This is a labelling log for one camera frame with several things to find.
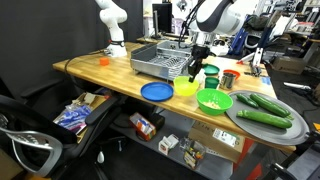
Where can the black computer monitor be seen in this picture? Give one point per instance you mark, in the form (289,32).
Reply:
(164,16)

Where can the orange bowl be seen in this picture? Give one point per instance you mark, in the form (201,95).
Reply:
(236,73)

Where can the dark green cup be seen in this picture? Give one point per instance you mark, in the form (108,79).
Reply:
(211,82)

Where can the blue plate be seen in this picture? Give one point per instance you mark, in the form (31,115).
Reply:
(157,91)

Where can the steel cup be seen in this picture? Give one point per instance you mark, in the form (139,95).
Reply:
(227,81)

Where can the dark green plate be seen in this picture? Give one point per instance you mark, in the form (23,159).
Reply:
(210,69)

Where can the yellow-green bowl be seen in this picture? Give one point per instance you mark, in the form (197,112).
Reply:
(184,87)

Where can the white cup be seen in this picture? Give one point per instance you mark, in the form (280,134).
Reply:
(201,77)

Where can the box of blue packets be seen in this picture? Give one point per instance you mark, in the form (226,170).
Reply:
(73,116)

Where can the orange snack box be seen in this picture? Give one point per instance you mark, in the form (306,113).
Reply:
(143,127)

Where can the cardboard box under table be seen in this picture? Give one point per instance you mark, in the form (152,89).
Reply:
(226,144)

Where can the small orange cup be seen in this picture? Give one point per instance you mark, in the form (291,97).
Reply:
(104,61)

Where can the thick cucumber on tray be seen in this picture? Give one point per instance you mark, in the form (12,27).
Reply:
(269,105)

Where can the black office chair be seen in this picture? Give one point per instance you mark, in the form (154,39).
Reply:
(26,127)

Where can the long cucumber on tray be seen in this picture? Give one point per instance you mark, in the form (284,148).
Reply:
(265,118)

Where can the small cucumber on tray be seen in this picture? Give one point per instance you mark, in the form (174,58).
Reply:
(246,100)

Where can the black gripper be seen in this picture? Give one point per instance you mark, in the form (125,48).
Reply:
(198,53)

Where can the green bowl with food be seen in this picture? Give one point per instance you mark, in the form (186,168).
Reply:
(213,101)

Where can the grey dish rack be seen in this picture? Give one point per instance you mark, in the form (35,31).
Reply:
(166,60)

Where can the grey round tray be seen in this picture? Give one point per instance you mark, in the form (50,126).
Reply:
(295,135)

